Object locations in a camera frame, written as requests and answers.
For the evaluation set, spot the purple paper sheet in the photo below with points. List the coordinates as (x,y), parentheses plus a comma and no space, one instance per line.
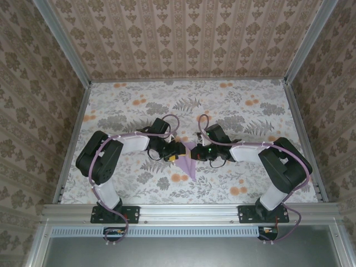
(187,164)

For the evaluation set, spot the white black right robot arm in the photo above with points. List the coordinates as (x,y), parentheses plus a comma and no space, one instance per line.
(272,198)

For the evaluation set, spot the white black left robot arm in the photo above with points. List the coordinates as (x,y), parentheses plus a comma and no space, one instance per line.
(108,196)

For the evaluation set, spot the floral patterned table cover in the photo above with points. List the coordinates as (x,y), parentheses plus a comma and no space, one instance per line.
(167,189)

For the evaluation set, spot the grey metal panel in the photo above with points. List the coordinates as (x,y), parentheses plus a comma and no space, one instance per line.
(178,253)

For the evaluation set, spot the thin aluminium frame rail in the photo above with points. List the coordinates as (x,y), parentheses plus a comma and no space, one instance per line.
(139,80)

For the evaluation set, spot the aluminium mounting rail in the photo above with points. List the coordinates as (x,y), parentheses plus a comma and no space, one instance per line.
(189,212)

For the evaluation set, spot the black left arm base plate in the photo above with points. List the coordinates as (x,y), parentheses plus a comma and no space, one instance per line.
(133,214)

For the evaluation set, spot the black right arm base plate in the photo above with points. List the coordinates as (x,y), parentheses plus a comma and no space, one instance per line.
(246,214)

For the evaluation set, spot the aluminium frame side rail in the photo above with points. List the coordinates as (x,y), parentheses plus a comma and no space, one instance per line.
(73,139)
(296,112)

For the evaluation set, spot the short aluminium frame post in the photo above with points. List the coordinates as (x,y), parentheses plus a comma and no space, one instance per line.
(37,244)
(340,250)

